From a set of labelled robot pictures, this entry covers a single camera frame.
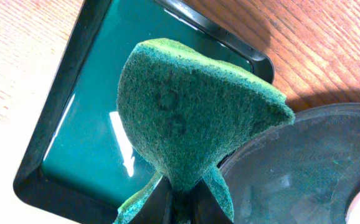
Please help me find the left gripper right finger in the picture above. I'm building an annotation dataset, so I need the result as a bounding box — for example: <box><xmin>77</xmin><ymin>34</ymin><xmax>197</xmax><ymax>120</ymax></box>
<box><xmin>192</xmin><ymin>179</ymin><xmax>232</xmax><ymax>224</ymax></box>

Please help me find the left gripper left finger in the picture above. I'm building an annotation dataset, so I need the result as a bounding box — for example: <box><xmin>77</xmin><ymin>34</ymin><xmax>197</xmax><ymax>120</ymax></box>
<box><xmin>129</xmin><ymin>177</ymin><xmax>173</xmax><ymax>224</ymax></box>

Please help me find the green scrubbing sponge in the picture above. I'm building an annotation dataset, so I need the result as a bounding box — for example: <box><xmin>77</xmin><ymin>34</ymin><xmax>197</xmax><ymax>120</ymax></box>
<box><xmin>115</xmin><ymin>38</ymin><xmax>295</xmax><ymax>223</ymax></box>

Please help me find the rectangular black tray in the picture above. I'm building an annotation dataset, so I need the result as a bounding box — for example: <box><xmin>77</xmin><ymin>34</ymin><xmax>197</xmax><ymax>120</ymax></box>
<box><xmin>13</xmin><ymin>0</ymin><xmax>274</xmax><ymax>223</ymax></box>

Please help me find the round black tray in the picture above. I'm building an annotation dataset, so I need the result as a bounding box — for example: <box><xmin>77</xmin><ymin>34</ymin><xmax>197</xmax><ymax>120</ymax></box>
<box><xmin>220</xmin><ymin>103</ymin><xmax>360</xmax><ymax>223</ymax></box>

